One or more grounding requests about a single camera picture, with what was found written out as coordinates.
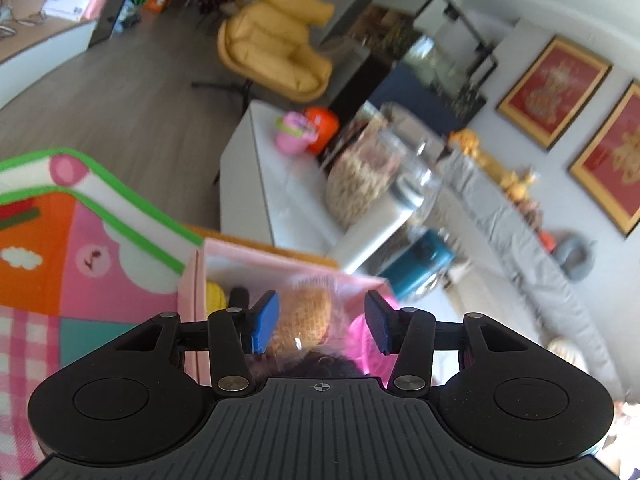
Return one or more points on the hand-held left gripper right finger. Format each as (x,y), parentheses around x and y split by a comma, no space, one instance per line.
(380,322)

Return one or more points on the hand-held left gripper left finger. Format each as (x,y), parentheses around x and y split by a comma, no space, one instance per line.
(264,322)

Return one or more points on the tan woven toy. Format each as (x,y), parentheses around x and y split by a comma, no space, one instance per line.
(305,315)

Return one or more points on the black plush toy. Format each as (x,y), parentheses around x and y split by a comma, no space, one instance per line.
(310,366)

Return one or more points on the pink storage box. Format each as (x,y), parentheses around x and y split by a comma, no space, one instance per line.
(250,260)

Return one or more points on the yellow dotted round toy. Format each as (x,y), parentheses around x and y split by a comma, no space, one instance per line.
(216,296)

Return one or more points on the teal thermos bottle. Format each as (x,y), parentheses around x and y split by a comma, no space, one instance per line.
(417,265)

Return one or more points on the glass jar of nuts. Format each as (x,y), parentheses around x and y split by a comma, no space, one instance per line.
(357,185)

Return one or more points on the clear glass jar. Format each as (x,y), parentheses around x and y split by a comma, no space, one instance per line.
(417,185)

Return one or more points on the white coffee table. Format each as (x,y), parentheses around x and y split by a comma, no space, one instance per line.
(260,175)

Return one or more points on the grey sofa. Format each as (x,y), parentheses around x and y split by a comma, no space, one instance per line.
(525,270)

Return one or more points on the pink toy cup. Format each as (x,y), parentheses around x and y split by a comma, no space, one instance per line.
(295,135)

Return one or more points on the cream plush toy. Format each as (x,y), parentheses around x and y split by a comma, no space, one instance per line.
(567,355)

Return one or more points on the orange plush toy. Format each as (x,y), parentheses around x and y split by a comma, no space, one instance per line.
(520,185)
(465,141)

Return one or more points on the orange round toy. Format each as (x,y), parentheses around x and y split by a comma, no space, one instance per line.
(325,125)

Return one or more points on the grey round cushion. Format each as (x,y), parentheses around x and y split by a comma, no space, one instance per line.
(575,255)

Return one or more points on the colourful foam play mat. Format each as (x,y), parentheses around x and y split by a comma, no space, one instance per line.
(60,260)

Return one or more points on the glass fish tank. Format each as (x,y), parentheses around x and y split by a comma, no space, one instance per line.
(445,55)

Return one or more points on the yellow lounge chair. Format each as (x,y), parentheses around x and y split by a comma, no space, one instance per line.
(270,45)

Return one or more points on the large red framed picture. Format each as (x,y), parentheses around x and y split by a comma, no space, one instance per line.
(552,92)

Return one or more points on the white wooden wall cabinet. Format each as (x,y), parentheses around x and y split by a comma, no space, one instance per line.
(45,55)

